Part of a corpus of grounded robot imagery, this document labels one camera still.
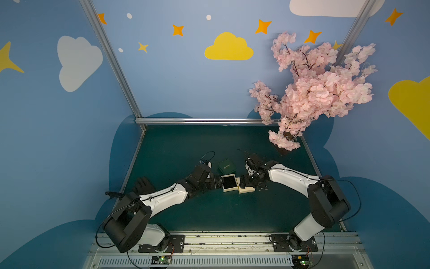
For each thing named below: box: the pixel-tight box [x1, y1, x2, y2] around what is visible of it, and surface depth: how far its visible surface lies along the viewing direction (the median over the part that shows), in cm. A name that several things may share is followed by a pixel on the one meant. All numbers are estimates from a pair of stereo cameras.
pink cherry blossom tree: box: [249, 31, 378, 151], surface depth 73 cm
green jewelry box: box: [217, 158, 237, 175], surface depth 99 cm
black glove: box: [132, 175, 157, 196], surface depth 93 cm
